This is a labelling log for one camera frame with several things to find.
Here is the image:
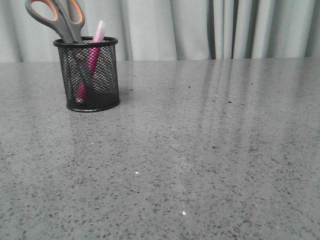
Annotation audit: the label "pink pen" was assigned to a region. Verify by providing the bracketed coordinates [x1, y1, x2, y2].
[75, 20, 106, 104]

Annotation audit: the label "grey orange scissors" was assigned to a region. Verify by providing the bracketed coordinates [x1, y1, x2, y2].
[24, 0, 96, 101]

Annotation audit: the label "black mesh pen holder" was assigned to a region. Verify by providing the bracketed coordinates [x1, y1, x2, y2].
[53, 36, 121, 112]

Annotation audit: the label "grey curtain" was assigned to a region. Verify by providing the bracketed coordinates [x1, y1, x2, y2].
[0, 0, 320, 63]

